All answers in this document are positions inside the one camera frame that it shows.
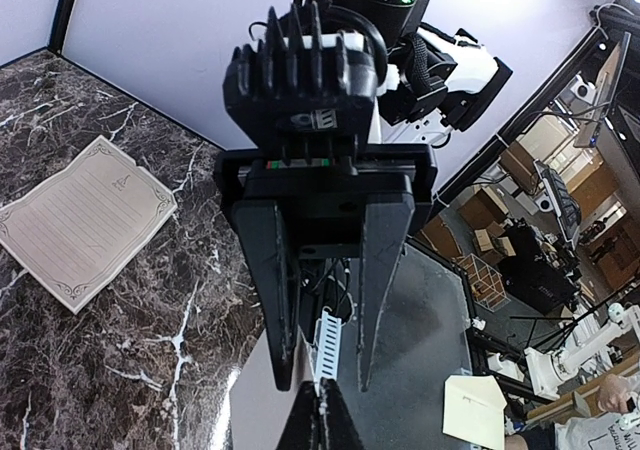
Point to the white wire basket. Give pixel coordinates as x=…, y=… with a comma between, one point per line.
x=485, y=281

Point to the beige letter sheet on table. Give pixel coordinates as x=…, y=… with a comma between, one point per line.
x=76, y=231

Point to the black right frame post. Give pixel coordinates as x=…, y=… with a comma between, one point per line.
x=60, y=25

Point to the white slotted cable duct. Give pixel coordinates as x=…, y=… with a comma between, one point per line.
x=327, y=345

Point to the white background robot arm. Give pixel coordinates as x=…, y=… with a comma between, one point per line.
x=618, y=425

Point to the cream envelope in background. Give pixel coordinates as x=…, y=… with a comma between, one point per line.
x=474, y=410

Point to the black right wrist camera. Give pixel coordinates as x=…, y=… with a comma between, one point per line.
x=308, y=89

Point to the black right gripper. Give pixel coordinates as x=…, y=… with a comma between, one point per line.
x=323, y=206

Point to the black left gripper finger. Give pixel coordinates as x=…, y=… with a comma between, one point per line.
x=320, y=419

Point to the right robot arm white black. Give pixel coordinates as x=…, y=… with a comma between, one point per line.
x=431, y=77

